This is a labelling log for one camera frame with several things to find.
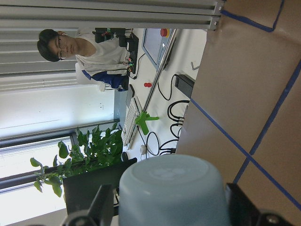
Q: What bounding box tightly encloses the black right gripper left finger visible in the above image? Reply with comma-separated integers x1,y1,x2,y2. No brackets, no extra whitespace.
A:
87,185,114,226

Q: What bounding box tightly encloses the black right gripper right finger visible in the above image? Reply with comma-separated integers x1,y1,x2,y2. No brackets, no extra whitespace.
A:
225,183,260,226

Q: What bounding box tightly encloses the light blue cup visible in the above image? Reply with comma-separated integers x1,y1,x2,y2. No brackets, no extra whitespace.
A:
119,154,230,226

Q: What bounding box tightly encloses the black monitor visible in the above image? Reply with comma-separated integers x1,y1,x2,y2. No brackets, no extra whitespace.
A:
63,158,137,214

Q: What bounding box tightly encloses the green potted plant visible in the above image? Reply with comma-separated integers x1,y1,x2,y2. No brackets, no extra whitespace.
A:
30,123,123,197

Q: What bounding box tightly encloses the white keyboard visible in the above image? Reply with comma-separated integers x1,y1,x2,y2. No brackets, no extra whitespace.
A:
121,96,142,150

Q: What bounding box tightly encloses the seated person in white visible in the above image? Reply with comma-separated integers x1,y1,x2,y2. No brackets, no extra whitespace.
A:
37,29,130,91

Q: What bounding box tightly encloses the blue teach pendant tablet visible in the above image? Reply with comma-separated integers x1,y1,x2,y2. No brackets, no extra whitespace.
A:
142,28,174,70

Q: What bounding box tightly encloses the green handled reacher grabber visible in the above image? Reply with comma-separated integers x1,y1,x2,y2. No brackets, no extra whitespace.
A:
135,29,178,135

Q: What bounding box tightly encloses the aluminium frame post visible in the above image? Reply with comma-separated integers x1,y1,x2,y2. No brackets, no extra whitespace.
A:
0,0,225,30

